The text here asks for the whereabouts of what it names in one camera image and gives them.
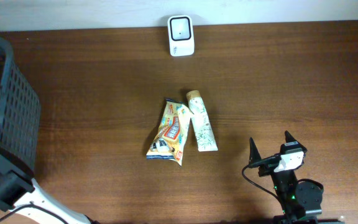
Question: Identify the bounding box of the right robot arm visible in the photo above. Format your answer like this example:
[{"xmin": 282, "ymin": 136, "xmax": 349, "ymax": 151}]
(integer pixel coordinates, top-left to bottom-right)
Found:
[{"xmin": 243, "ymin": 131, "xmax": 324, "ymax": 223}]

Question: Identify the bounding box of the yellow snack bag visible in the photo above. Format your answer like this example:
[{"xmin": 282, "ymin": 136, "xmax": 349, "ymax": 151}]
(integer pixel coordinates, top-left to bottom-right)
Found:
[{"xmin": 146, "ymin": 99, "xmax": 193, "ymax": 166}]

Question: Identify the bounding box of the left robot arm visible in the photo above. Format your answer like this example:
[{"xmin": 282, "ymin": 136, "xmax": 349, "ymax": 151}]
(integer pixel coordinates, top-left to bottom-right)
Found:
[{"xmin": 0, "ymin": 46, "xmax": 93, "ymax": 223}]

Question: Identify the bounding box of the grey plastic mesh basket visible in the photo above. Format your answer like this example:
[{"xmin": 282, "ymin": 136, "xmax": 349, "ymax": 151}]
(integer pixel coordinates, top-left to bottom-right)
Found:
[{"xmin": 0, "ymin": 37, "xmax": 41, "ymax": 170}]

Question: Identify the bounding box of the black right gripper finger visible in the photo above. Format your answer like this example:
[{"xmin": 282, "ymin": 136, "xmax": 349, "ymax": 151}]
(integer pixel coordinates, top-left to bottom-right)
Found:
[
  {"xmin": 249, "ymin": 138, "xmax": 262, "ymax": 165},
  {"xmin": 285, "ymin": 131, "xmax": 308, "ymax": 153}
]

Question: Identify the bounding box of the white barcode scanner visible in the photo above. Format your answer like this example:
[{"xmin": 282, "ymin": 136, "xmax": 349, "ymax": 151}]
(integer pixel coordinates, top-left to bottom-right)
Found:
[{"xmin": 167, "ymin": 15, "xmax": 195, "ymax": 57}]

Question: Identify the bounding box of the white cream tube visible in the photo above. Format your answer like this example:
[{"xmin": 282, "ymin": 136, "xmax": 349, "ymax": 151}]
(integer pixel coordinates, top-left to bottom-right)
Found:
[{"xmin": 186, "ymin": 90, "xmax": 218, "ymax": 152}]

